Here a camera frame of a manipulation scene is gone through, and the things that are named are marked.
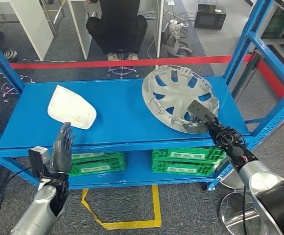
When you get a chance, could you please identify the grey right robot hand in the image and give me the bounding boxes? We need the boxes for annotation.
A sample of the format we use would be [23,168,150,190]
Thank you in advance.
[182,120,209,135]

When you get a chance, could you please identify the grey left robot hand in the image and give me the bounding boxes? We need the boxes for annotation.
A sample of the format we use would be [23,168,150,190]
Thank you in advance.
[50,122,76,175]

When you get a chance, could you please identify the silver plastic wheel hubcap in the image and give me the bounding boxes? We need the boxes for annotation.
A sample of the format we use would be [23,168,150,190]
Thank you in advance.
[142,65,220,134]

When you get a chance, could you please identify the white plastic cover part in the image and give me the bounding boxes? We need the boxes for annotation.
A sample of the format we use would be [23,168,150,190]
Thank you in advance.
[48,85,97,130]

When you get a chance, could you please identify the grey workbench dark legs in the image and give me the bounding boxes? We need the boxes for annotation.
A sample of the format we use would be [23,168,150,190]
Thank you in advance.
[231,0,284,98]

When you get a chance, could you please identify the blue metal shelf rack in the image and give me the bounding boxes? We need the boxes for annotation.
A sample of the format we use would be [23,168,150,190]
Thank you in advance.
[0,0,284,207]

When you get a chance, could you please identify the chrome stanchion with round base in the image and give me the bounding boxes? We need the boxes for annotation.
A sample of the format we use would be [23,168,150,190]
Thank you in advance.
[219,191,263,235]
[220,168,245,191]

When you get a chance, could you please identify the grey bag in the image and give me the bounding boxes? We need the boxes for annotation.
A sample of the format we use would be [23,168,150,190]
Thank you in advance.
[160,23,194,58]

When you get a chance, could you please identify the yellow floor tape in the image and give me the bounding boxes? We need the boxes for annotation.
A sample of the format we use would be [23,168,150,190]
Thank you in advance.
[81,185,162,230]

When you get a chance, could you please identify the red barrier belt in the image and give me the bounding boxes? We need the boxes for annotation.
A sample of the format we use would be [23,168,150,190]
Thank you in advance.
[0,55,254,71]
[257,60,284,122]

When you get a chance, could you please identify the white power strip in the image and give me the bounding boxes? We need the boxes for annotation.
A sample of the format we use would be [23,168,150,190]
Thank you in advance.
[168,19,189,29]

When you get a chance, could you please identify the black microwave oven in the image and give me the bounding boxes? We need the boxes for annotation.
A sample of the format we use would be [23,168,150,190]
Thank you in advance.
[194,3,227,30]

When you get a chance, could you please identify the black round stool chrome base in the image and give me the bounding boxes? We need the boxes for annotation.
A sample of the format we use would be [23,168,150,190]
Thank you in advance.
[107,48,140,80]

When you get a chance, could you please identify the black ribbed stool seat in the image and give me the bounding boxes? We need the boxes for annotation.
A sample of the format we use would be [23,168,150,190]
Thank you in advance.
[0,47,18,64]

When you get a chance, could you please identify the white desk panel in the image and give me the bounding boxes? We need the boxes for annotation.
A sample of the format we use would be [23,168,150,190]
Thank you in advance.
[8,0,54,61]

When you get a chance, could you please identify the green plastic storage crate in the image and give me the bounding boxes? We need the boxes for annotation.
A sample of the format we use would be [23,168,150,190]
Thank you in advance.
[262,6,284,40]

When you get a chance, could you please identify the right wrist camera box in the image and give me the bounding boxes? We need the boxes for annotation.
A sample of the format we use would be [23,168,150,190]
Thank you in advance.
[187,99,217,125]

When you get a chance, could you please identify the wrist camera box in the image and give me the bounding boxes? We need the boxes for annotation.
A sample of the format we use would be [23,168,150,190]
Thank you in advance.
[28,146,50,178]
[187,99,217,125]

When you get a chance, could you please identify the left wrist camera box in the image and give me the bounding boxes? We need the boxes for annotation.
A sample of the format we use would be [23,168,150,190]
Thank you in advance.
[28,146,50,178]

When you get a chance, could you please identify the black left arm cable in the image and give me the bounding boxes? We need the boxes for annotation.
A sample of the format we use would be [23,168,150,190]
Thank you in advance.
[0,167,33,235]

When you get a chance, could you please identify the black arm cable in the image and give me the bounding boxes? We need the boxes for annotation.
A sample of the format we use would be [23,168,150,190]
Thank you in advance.
[0,167,33,235]
[242,185,248,235]

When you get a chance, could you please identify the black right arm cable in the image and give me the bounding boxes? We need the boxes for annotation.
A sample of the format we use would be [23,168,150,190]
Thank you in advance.
[242,185,248,235]

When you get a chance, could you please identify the grey metal frame legs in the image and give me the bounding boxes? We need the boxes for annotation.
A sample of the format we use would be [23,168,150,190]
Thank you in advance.
[40,0,66,36]

